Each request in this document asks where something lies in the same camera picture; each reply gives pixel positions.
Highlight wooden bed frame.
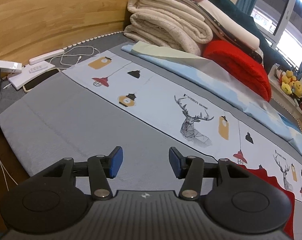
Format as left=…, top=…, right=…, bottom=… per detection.
left=0, top=0, right=129, bottom=64

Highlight white device on stand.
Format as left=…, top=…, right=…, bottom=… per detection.
left=0, top=58, right=23, bottom=94

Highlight bright red knit sweater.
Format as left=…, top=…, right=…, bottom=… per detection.
left=203, top=40, right=272, bottom=102

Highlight yellow plush toys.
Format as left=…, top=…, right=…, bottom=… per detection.
left=275, top=69, right=302, bottom=102

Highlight beige folded blanket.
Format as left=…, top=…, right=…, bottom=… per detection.
left=124, top=0, right=213, bottom=56

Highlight black smartphone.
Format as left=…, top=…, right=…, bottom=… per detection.
left=22, top=68, right=61, bottom=93

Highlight white flat box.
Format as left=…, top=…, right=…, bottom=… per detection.
left=8, top=61, right=55, bottom=90

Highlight dark red knit garment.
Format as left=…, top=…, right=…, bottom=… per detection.
left=240, top=165, right=295, bottom=239

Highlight window frame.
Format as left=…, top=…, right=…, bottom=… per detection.
left=251, top=0, right=302, bottom=62

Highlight grey printed bed sheet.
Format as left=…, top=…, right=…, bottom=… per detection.
left=0, top=31, right=302, bottom=240

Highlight white remote control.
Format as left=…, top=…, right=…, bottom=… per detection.
left=29, top=64, right=48, bottom=74

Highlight dark teal blanket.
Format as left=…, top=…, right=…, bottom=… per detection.
left=209, top=0, right=291, bottom=73

